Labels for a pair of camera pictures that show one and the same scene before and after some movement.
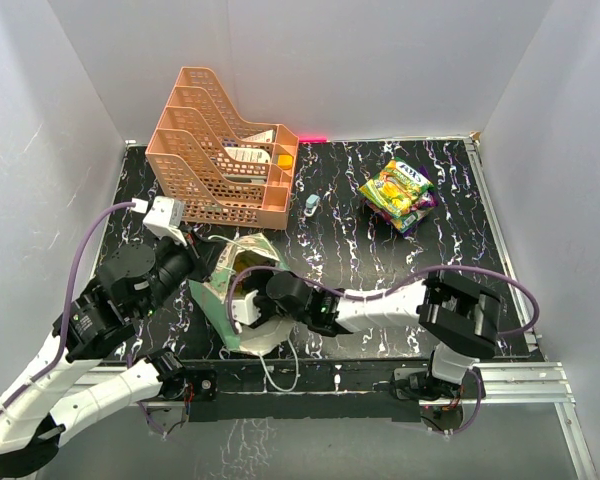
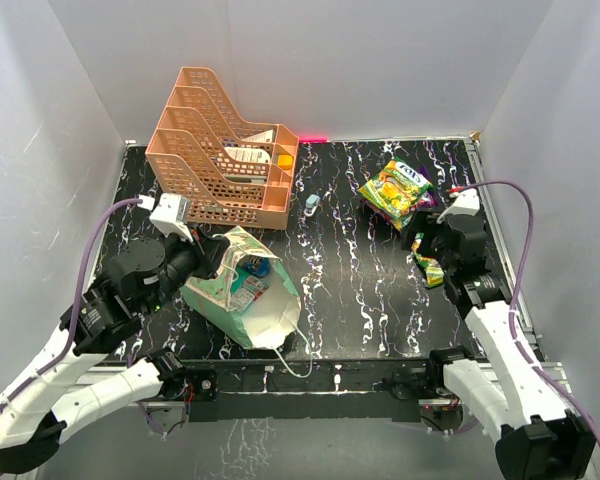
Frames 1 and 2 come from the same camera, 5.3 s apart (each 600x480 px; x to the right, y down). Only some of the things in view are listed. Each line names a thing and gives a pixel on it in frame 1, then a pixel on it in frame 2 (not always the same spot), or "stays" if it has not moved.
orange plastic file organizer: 215,164 stays
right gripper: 265,314 -> 422,222
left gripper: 205,255 stays
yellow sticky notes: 285,160 stays
